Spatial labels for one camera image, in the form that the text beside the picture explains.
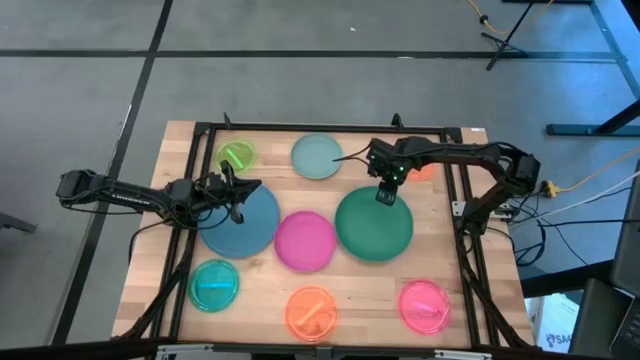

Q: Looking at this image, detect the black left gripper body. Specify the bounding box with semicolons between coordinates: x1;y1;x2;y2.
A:
197;171;241;212

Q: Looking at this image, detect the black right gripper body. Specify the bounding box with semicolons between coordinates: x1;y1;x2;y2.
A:
367;138;417;186

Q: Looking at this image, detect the orange translucent small plate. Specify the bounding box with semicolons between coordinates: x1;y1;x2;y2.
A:
406;163;437;182
283;285;339;344

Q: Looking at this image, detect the large green plate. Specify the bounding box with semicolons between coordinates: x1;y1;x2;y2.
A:
334;185;415;263

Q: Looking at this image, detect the grey-blue medium plate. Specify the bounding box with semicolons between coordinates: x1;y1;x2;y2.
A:
290;132;344;180

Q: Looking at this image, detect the magenta medium plate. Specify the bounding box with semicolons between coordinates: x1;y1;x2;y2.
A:
273;210;337;274

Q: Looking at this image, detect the lime translucent small plate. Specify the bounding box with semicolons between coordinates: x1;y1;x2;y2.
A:
215;139;258;176

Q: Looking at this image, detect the large dark blue plate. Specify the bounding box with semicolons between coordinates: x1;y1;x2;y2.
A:
198;183;281;260

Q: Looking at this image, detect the teal translucent small plate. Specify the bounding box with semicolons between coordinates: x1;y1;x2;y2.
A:
187;258;241;314

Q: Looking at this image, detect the pink translucent small plate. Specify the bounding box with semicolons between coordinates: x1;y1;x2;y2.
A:
398;279;453;336

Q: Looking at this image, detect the black tripod stand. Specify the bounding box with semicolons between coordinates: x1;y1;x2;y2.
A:
480;0;539;72

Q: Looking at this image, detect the black desk foot bar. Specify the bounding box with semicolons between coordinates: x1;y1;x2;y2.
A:
519;259;616;300

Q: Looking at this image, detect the grey stand foot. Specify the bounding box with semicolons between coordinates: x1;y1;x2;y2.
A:
0;211;39;234

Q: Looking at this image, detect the white cardboard box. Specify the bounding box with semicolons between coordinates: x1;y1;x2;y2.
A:
527;293;581;354

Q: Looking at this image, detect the dark grey flat panel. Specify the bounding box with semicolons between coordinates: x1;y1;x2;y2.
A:
568;277;632;359

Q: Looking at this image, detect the dark grey monitor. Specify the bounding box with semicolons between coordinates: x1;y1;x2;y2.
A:
610;159;640;299

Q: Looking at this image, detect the black laptop keyboard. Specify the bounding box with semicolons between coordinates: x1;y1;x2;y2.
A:
609;298;640;360

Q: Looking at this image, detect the black metal table frame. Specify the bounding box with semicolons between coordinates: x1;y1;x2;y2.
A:
112;112;539;351

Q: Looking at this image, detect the silver beam bracket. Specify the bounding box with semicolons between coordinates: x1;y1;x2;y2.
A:
155;343;214;360
433;348;494;360

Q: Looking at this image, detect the yellow extension cable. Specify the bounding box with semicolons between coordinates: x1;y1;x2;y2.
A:
542;147;640;197

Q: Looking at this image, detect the thin yellow cable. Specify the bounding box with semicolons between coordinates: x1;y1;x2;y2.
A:
464;0;556;36

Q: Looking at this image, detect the black desk leg frame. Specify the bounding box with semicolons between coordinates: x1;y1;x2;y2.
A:
544;0;640;137

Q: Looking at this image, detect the black cable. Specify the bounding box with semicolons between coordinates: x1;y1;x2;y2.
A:
537;217;640;227
547;224;590;266

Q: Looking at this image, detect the white cable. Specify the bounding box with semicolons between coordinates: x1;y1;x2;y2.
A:
509;169;640;226

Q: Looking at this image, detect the black overhead mount beam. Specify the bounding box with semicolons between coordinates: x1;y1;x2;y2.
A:
0;338;640;360

